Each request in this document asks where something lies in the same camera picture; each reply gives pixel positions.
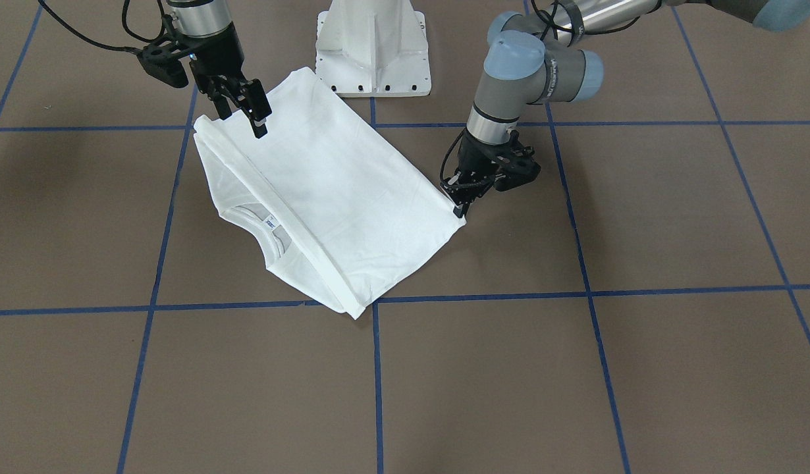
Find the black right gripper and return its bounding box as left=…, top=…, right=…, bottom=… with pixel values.
left=189, top=23, right=272, bottom=139

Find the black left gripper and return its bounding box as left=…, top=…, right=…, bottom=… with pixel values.
left=441, top=129, right=511, bottom=219

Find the white long-sleeve printed T-shirt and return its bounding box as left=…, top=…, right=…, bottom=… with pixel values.
left=194, top=67, right=466, bottom=319

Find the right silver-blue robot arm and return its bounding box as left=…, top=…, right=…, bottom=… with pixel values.
left=167, top=1, right=272, bottom=138

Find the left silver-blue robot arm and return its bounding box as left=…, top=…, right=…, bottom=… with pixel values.
left=439, top=1, right=677, bottom=218

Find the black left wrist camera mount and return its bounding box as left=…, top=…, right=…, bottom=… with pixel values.
left=491, top=131, right=541, bottom=192

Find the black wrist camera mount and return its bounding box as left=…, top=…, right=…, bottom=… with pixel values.
left=491, top=131, right=541, bottom=192
left=136, top=32, right=200, bottom=89

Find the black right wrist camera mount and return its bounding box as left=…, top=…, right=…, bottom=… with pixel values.
left=136, top=32, right=200, bottom=89

